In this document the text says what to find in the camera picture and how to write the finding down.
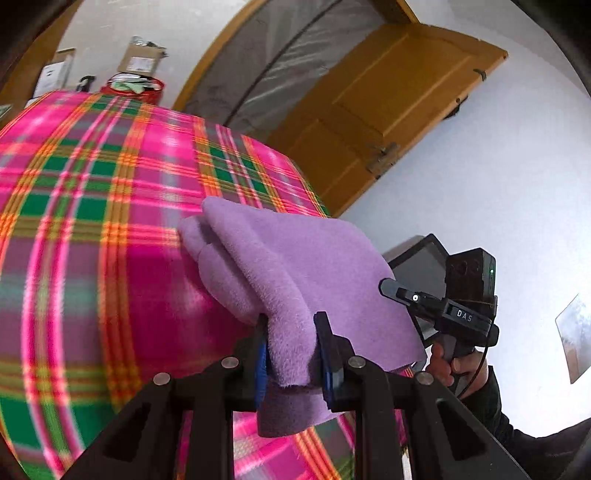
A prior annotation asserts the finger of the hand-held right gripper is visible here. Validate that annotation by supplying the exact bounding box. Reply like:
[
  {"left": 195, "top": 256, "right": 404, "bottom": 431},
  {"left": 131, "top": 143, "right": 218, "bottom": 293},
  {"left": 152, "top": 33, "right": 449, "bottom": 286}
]
[{"left": 379, "top": 277, "right": 446, "bottom": 324}]

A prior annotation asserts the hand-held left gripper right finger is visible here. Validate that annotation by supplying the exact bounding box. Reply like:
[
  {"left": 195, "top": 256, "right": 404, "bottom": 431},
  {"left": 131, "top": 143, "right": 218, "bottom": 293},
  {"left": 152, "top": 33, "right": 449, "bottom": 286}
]
[{"left": 313, "top": 311, "right": 532, "bottom": 480}]

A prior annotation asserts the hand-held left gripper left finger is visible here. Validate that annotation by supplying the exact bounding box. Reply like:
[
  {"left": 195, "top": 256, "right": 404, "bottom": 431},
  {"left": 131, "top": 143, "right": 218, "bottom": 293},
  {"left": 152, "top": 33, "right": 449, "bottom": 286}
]
[{"left": 60, "top": 314, "right": 271, "bottom": 480}]

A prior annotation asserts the purple fleece top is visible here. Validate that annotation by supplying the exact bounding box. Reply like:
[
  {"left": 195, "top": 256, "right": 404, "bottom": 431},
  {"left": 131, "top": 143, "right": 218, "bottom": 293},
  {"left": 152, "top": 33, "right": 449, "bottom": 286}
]
[{"left": 178, "top": 196, "right": 428, "bottom": 439}]

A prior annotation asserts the person's right forearm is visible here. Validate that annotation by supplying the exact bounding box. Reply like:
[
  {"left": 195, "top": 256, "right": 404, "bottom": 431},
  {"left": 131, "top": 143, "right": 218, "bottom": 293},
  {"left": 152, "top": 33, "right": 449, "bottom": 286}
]
[{"left": 462, "top": 367, "right": 591, "bottom": 480}]

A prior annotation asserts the person's right hand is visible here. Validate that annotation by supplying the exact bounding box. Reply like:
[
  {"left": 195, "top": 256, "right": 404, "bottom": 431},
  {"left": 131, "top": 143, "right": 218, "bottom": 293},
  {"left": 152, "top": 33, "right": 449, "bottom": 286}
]
[{"left": 424, "top": 344, "right": 489, "bottom": 398}]

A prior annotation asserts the black mesh office chair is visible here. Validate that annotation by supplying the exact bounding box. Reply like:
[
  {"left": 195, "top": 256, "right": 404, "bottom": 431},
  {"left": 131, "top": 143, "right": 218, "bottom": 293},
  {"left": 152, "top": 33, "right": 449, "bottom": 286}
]
[{"left": 383, "top": 233, "right": 448, "bottom": 347}]

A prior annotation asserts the wooden door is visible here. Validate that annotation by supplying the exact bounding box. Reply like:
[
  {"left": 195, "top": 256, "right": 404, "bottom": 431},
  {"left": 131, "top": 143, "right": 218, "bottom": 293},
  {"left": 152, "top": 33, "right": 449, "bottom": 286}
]
[{"left": 268, "top": 23, "right": 509, "bottom": 217}]

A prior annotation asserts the pink plaid blanket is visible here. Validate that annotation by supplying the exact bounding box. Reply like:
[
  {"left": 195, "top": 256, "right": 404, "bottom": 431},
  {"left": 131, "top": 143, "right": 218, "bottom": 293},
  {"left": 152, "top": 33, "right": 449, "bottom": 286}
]
[{"left": 0, "top": 90, "right": 409, "bottom": 480}]

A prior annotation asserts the clear plastic door curtain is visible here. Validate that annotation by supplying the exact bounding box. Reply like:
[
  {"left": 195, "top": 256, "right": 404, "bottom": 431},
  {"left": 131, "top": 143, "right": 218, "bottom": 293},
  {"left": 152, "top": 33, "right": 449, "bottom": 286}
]
[{"left": 189, "top": 0, "right": 386, "bottom": 144}]

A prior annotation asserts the red bin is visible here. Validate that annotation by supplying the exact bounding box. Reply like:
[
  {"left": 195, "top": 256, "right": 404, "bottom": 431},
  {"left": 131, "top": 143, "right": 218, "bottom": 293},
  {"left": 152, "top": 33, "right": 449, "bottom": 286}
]
[{"left": 100, "top": 75, "right": 166, "bottom": 107}]

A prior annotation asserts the cardboard box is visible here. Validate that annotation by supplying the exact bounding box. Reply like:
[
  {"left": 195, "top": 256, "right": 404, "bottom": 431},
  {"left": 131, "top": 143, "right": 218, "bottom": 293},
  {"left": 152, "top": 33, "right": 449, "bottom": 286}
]
[{"left": 117, "top": 36, "right": 169, "bottom": 77}]

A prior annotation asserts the white box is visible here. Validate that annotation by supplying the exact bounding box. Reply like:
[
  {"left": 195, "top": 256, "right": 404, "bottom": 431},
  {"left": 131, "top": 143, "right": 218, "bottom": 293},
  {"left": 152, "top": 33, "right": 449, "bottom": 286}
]
[{"left": 32, "top": 47, "right": 77, "bottom": 97}]

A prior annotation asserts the black cable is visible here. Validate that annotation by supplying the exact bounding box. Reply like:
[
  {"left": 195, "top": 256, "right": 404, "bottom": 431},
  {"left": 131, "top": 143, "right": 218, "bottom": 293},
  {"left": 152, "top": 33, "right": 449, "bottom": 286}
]
[{"left": 457, "top": 344, "right": 492, "bottom": 398}]

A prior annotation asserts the wooden door frame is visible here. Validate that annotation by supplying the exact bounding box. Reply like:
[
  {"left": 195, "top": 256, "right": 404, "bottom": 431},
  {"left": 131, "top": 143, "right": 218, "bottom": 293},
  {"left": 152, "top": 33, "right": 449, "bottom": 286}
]
[{"left": 171, "top": 0, "right": 421, "bottom": 112}]

